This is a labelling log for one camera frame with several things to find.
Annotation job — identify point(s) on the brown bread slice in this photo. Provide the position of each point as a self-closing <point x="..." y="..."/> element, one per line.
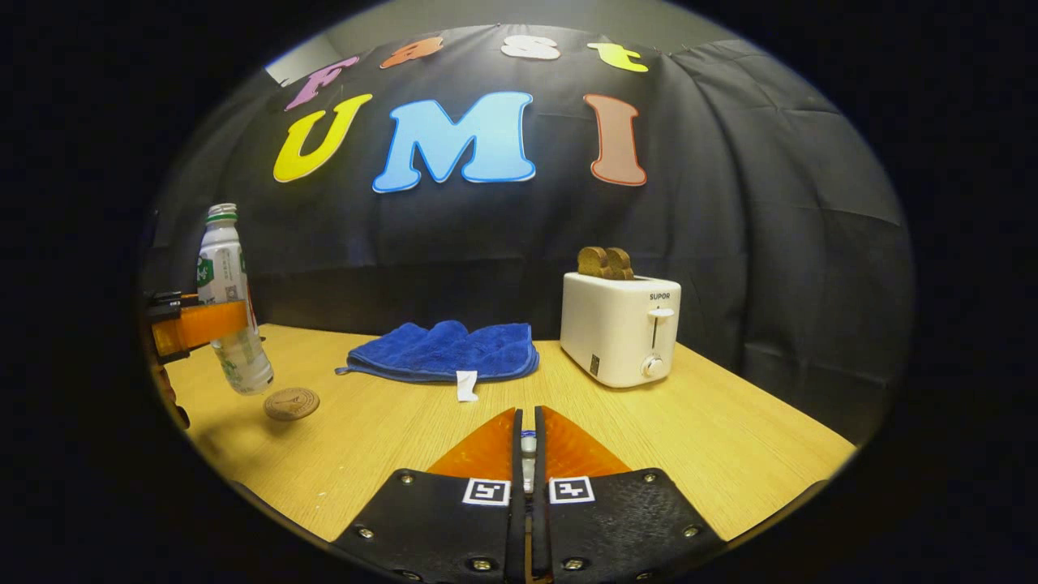
<point x="621" y="264"/>
<point x="592" y="263"/>

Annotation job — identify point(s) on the white toaster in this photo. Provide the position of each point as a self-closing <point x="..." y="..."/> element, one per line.
<point x="608" y="332"/>

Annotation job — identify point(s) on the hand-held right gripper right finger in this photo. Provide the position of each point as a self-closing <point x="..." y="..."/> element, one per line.
<point x="540" y="535"/>

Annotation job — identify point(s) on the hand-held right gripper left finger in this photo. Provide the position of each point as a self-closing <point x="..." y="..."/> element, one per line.
<point x="517" y="535"/>

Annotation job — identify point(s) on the round wooden coaster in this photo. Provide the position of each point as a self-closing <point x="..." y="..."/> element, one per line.
<point x="291" y="403"/>

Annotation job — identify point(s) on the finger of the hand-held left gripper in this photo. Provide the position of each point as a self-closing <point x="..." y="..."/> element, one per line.
<point x="203" y="324"/>

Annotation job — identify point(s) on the blue folded cloth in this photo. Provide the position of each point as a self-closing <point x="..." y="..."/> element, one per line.
<point x="438" y="353"/>

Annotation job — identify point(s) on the white plastic water bottle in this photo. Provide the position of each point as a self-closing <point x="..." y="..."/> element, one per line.
<point x="223" y="268"/>

